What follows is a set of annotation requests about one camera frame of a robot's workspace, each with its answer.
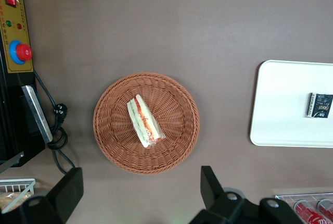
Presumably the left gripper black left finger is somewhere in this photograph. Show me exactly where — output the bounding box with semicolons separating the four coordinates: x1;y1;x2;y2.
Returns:
0;167;84;224

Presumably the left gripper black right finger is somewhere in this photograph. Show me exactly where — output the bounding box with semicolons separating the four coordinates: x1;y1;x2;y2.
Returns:
189;166;261;224

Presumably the triangle sandwich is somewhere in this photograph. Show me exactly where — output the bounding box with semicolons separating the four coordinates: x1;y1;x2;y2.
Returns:
126;93;167;148

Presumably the brown round wicker basket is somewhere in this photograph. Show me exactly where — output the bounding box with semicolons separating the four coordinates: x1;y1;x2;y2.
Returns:
93;72;200;175

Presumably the cream plastic tray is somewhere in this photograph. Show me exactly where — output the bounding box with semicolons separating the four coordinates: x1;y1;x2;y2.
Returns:
249;59;333;148

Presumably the clear bagged rice cracker snack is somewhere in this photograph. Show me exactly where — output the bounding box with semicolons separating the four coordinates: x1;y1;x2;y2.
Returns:
0;192;33;214

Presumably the clear acrylic bottle rack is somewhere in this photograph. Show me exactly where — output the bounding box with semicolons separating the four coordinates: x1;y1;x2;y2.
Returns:
275;192;333;224

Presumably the red cola bottle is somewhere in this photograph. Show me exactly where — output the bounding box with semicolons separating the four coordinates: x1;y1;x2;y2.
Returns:
316;198;333;221
293;200;323;224

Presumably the small black snack box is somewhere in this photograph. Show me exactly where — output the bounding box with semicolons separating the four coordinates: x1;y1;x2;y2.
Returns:
304;92;333;119

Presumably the red emergency stop button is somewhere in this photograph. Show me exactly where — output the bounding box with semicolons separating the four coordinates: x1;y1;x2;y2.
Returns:
9;40;33;65

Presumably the black sealing machine yellow panel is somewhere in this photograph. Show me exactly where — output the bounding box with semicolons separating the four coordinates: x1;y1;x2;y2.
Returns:
0;0;54;167

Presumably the white wire rack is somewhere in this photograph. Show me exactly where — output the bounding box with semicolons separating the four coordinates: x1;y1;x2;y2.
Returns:
0;178;36;201

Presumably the black power cable with plug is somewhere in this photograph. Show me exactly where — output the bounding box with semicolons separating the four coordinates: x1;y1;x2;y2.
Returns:
33;71;76;175

